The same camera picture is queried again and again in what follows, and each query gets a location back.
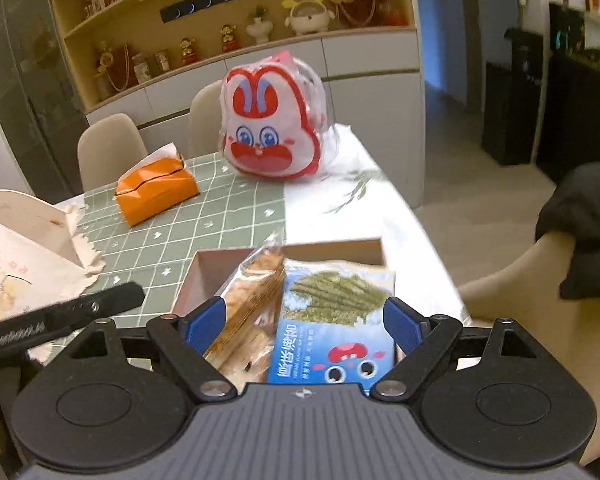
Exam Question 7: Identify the long bread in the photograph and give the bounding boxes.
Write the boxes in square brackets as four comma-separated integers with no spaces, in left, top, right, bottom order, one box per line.
[204,238,286,391]

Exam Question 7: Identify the blue seaweed snack packet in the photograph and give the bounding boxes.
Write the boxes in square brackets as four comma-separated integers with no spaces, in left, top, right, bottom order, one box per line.
[268,259,396,391]

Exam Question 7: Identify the red white bunny bag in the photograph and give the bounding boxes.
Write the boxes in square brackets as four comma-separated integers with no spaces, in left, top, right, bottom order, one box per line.
[220,51,328,180]

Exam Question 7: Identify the black jacket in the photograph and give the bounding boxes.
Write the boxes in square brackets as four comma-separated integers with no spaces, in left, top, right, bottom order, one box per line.
[535,162,600,300]

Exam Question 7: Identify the beige chair far left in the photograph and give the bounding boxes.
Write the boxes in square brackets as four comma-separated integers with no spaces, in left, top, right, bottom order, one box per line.
[76,113,148,192]

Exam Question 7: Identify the green checkered tablecloth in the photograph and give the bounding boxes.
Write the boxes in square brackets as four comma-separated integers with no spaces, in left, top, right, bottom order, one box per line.
[70,153,285,327]

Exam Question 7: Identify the black fish tank stand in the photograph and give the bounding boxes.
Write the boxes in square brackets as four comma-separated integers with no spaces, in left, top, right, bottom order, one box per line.
[481,2,600,183]

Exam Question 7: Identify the beige chair with jacket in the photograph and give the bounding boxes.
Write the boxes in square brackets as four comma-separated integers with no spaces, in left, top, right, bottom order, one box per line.
[458,232,600,465]

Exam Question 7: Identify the beige chair far middle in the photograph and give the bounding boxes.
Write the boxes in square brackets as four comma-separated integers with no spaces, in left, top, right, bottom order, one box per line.
[188,80,222,157]

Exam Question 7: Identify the orange tissue box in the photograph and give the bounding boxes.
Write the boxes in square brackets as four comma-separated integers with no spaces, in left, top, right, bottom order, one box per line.
[114,143,200,226]

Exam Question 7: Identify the large cream paper bag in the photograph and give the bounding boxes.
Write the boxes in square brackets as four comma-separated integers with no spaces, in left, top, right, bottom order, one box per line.
[0,187,106,326]

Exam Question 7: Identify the pink cardboard box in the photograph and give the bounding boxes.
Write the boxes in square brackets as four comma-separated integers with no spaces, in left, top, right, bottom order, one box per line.
[172,238,386,316]

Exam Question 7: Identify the wooden shelf cabinet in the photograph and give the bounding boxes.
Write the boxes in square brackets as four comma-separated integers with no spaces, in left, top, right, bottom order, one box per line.
[50,0,425,207]

